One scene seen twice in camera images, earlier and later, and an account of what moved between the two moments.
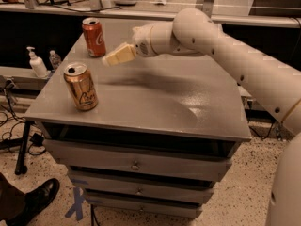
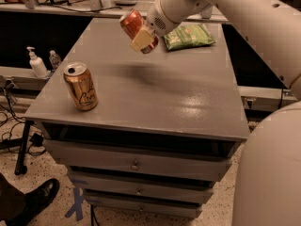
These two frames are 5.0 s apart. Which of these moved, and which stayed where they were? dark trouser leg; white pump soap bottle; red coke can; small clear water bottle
Moved: red coke can
Stayed: small clear water bottle; white pump soap bottle; dark trouser leg
